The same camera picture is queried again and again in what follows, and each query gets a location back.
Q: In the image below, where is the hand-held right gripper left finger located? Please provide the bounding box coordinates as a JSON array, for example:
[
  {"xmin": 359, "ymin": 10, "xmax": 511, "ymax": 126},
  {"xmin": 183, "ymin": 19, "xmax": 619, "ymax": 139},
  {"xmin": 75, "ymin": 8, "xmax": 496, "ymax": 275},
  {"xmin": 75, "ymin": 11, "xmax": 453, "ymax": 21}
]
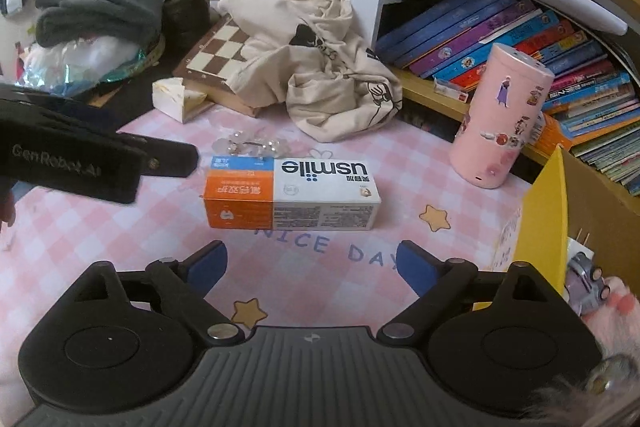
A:
[{"xmin": 65, "ymin": 241, "xmax": 247, "ymax": 348}]

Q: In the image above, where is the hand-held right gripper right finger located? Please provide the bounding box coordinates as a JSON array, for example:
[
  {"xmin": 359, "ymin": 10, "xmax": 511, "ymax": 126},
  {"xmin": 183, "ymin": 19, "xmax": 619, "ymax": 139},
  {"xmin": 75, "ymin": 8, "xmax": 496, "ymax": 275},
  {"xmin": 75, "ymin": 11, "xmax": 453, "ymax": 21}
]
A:
[{"xmin": 376, "ymin": 241, "xmax": 567, "ymax": 349}]

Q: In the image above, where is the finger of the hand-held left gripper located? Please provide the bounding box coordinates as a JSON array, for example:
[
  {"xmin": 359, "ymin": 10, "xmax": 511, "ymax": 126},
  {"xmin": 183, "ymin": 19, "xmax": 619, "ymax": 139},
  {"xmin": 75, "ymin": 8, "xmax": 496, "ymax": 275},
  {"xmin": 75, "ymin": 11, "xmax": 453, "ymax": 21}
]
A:
[{"xmin": 117, "ymin": 134, "xmax": 199, "ymax": 178}]

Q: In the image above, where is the orange white toothpaste box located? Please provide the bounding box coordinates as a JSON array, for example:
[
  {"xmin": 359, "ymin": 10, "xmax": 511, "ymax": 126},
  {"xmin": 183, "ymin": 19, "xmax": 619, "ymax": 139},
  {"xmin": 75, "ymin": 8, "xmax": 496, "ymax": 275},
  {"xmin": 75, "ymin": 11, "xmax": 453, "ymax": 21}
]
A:
[{"xmin": 202, "ymin": 155, "xmax": 382, "ymax": 231}]

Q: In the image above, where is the yellow cardboard box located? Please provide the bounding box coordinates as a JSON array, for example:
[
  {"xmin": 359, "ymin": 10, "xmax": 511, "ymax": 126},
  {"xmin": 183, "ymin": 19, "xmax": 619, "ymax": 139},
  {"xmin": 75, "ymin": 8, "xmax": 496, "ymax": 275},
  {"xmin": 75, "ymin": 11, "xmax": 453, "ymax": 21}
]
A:
[{"xmin": 492, "ymin": 146, "xmax": 640, "ymax": 308}]

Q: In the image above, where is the pink plush toy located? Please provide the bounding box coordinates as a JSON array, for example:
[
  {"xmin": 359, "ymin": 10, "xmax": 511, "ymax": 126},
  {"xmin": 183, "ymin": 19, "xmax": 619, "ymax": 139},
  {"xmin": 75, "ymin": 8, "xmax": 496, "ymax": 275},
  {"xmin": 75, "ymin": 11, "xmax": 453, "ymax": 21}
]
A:
[{"xmin": 582, "ymin": 277, "xmax": 640, "ymax": 358}]

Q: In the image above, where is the person's left hand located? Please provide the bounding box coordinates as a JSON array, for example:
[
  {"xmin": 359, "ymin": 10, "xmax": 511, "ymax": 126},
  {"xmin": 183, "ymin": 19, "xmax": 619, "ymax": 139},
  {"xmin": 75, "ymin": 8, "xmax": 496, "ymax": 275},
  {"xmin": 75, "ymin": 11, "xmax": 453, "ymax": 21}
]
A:
[{"xmin": 0, "ymin": 187, "xmax": 17, "ymax": 228}]

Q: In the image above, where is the cream wedge block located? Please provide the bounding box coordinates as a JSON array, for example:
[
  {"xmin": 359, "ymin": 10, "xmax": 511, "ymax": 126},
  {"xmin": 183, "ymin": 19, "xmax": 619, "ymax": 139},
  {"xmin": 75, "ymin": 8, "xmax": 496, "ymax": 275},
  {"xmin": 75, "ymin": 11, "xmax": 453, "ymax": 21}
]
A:
[{"xmin": 151, "ymin": 77, "xmax": 208, "ymax": 124}]

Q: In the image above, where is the pink checked table mat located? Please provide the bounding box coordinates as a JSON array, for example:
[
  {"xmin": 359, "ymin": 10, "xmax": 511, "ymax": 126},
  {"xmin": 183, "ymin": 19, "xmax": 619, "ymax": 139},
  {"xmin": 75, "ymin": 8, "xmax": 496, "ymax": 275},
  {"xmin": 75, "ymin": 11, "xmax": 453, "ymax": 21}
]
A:
[{"xmin": 0, "ymin": 104, "xmax": 551, "ymax": 388}]

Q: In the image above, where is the clear plastic bag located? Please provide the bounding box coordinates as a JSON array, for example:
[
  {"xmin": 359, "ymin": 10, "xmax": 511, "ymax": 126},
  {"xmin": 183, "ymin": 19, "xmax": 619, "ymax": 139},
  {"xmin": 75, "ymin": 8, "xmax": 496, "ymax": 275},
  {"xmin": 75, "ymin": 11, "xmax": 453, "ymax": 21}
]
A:
[{"xmin": 22, "ymin": 34, "xmax": 166, "ymax": 98}]

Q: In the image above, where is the wooden chessboard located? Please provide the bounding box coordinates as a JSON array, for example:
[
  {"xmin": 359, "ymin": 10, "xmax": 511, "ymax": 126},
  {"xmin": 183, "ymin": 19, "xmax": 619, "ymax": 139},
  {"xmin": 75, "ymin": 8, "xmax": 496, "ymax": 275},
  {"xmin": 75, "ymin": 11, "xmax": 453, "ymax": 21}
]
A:
[{"xmin": 172, "ymin": 14, "xmax": 266, "ymax": 120}]

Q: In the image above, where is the dark bag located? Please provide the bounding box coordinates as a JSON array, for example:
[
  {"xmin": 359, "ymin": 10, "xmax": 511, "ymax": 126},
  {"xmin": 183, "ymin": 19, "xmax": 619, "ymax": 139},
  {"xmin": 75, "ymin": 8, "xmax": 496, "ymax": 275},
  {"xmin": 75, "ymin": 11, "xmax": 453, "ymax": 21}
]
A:
[{"xmin": 161, "ymin": 0, "xmax": 211, "ymax": 42}]

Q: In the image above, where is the grey fleece cloth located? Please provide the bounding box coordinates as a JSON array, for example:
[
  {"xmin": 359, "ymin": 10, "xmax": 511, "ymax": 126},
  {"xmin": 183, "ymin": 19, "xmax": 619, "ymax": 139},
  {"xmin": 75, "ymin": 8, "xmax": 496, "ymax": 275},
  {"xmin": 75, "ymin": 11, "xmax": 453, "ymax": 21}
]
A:
[{"xmin": 35, "ymin": 0, "xmax": 163, "ymax": 48}]

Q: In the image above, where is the pink stickered cylinder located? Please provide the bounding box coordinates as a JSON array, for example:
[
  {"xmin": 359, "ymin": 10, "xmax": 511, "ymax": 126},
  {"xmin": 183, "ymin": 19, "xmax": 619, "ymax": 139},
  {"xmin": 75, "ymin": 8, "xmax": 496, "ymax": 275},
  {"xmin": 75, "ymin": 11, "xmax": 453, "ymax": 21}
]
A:
[{"xmin": 449, "ymin": 42, "xmax": 555, "ymax": 189}]

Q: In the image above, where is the beige tote bag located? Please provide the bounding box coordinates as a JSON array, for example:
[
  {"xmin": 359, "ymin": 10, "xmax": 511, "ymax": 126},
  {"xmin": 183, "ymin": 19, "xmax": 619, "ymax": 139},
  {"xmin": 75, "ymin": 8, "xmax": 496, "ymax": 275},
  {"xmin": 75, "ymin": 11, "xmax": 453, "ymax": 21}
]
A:
[{"xmin": 216, "ymin": 0, "xmax": 403, "ymax": 142}]

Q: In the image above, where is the small white red box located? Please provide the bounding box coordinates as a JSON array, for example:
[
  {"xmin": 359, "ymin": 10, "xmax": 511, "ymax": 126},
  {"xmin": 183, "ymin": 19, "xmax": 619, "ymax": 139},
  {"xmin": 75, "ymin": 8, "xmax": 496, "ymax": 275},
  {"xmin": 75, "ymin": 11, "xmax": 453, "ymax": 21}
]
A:
[{"xmin": 434, "ymin": 77, "xmax": 469, "ymax": 104}]

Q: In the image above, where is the flat orange box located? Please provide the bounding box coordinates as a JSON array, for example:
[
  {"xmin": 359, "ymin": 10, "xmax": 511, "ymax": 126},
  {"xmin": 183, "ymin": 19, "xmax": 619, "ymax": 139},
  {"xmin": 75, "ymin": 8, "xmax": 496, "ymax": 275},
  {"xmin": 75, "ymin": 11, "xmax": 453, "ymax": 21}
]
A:
[{"xmin": 517, "ymin": 112, "xmax": 576, "ymax": 155}]

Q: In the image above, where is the furry grey sleeve cuff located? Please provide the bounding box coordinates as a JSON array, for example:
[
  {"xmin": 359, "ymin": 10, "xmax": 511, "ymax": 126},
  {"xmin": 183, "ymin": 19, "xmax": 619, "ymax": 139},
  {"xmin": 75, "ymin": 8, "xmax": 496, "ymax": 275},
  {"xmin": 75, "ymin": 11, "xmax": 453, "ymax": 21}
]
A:
[{"xmin": 520, "ymin": 352, "xmax": 640, "ymax": 427}]

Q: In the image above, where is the row of colourful books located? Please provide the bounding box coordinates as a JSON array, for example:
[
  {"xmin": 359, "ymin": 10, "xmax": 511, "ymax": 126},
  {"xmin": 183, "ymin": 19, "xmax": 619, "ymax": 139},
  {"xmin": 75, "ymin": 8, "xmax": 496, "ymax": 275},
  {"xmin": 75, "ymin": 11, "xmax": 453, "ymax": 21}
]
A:
[{"xmin": 375, "ymin": 0, "xmax": 640, "ymax": 198}]

